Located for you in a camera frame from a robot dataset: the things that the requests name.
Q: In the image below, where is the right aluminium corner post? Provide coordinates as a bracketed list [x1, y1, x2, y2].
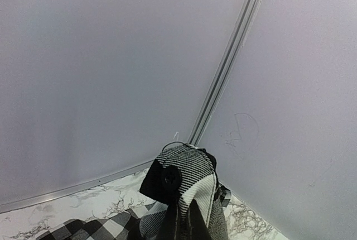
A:
[188, 0, 261, 146]

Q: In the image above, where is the black white checked shirt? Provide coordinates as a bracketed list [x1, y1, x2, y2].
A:
[39, 143, 230, 239]

